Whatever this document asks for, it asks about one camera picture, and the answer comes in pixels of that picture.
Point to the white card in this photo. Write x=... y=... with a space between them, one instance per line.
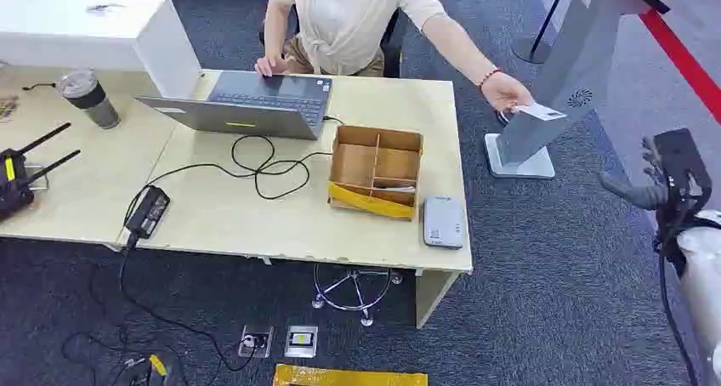
x=539 y=112

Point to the closed floor socket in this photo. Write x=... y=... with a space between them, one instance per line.
x=301 y=341

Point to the person's left hand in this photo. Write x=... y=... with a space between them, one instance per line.
x=504 y=90

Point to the black power adapter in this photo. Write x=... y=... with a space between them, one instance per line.
x=147 y=211

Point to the white partition box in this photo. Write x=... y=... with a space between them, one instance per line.
x=84 y=34

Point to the grey card reader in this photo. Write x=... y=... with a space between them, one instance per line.
x=443 y=222

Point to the grey kiosk stand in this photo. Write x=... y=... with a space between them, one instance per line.
x=569 y=68

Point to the black round post base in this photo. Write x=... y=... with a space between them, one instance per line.
x=529 y=51

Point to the grey tumbler with lid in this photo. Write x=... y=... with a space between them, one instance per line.
x=90 y=99

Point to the person's right hand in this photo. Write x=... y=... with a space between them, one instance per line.
x=271 y=66

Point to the grey laptop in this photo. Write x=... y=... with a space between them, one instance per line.
x=248 y=110

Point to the yellow tape strip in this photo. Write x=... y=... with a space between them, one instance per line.
x=366 y=203

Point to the yellow taped sheet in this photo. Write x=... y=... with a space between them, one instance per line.
x=349 y=376

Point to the open floor socket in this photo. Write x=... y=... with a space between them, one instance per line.
x=256 y=341

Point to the chrome stool base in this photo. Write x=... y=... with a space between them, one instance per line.
x=355 y=293

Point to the black radio unit with antennas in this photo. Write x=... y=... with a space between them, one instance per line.
x=11 y=180

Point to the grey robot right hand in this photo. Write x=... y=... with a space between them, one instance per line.
x=684 y=169

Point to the person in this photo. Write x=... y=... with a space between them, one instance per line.
x=343 y=23

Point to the pale wooden desk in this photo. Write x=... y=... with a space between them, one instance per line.
x=253 y=225
x=79 y=164

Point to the wooden card box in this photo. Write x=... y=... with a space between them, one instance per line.
x=374 y=172

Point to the red barrier belt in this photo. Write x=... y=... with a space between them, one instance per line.
x=681 y=62

